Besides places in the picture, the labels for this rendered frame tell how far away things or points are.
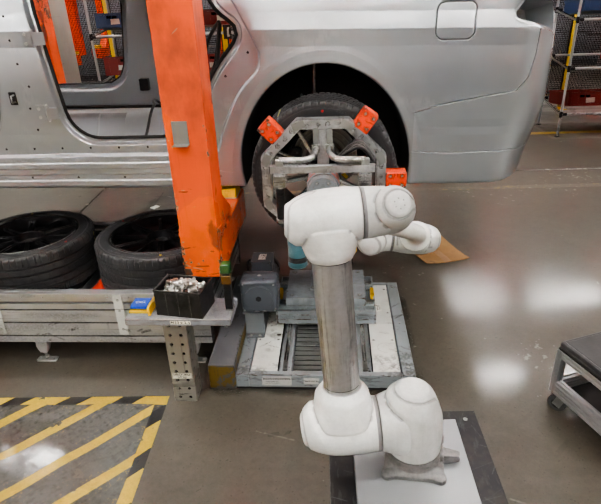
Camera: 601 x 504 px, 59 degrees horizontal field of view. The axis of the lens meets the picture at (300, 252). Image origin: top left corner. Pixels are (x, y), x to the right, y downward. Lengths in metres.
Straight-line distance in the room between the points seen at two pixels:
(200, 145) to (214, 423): 1.14
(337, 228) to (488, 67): 1.51
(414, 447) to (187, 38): 1.51
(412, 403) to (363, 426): 0.15
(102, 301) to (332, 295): 1.51
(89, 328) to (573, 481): 2.12
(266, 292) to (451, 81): 1.26
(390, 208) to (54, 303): 1.89
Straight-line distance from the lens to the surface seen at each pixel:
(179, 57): 2.06
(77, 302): 2.72
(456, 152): 2.66
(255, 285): 2.50
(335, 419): 1.50
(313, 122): 2.30
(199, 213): 2.20
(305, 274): 2.90
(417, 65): 2.54
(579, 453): 2.41
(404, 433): 1.55
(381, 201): 1.25
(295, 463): 2.18
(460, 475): 1.71
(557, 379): 2.44
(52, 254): 2.89
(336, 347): 1.41
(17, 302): 2.86
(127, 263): 2.64
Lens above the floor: 1.62
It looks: 26 degrees down
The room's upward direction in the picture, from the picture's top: 2 degrees counter-clockwise
